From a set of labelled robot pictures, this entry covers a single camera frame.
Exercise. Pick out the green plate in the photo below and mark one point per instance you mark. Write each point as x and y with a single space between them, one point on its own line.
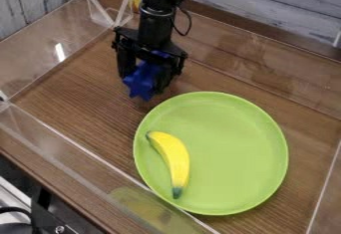
236 149

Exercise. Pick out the yellow toy banana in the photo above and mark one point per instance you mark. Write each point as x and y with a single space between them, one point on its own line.
173 154

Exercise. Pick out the blue star-shaped block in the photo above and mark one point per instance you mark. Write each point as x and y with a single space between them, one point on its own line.
140 80

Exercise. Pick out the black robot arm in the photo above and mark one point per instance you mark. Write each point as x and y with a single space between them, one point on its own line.
156 23

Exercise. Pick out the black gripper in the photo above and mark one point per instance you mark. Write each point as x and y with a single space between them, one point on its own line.
167 54

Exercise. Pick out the clear acrylic tray walls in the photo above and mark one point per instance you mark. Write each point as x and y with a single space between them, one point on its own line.
68 120

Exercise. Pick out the black metal bracket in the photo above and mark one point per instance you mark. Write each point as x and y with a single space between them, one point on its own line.
56 217

